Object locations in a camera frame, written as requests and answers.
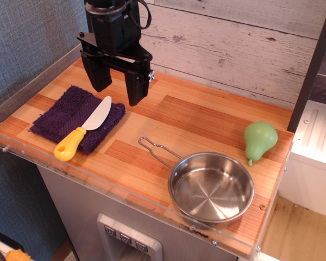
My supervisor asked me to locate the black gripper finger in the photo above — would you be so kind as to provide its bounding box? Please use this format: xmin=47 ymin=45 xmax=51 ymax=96
xmin=81 ymin=55 xmax=111 ymax=92
xmin=124 ymin=72 xmax=149 ymax=107

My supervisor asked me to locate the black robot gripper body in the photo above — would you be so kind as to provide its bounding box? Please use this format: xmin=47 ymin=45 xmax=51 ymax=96
xmin=77 ymin=1 xmax=153 ymax=82

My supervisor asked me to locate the yellow handled toy knife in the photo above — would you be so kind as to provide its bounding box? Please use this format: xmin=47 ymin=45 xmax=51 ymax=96
xmin=54 ymin=96 xmax=112 ymax=161

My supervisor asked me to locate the stainless steel pot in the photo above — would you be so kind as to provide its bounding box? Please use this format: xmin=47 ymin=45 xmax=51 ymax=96
xmin=137 ymin=136 xmax=255 ymax=230

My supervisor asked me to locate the purple folded towel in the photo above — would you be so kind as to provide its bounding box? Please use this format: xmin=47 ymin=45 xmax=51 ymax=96
xmin=30 ymin=85 xmax=126 ymax=155

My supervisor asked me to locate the clear acrylic edge guard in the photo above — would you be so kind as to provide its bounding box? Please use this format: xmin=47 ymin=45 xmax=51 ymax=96
xmin=0 ymin=127 xmax=293 ymax=260

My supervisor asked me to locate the green plastic pear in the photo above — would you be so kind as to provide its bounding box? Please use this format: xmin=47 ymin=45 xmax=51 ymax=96
xmin=244 ymin=121 xmax=278 ymax=166

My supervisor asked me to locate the grey toy fridge cabinet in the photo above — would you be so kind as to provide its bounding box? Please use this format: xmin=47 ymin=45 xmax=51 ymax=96
xmin=39 ymin=167 xmax=238 ymax=260

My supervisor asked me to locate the silver dispenser panel with buttons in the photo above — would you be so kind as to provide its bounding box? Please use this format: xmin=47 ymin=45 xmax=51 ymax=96
xmin=97 ymin=213 xmax=163 ymax=260

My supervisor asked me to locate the orange object bottom left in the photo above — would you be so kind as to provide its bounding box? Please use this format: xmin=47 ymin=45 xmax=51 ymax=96
xmin=5 ymin=250 xmax=32 ymax=261

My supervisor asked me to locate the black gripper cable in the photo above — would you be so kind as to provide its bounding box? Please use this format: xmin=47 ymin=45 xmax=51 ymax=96
xmin=124 ymin=0 xmax=152 ymax=30

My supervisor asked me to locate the dark vertical post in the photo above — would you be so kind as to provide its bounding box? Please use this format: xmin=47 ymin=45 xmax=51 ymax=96
xmin=287 ymin=18 xmax=326 ymax=133

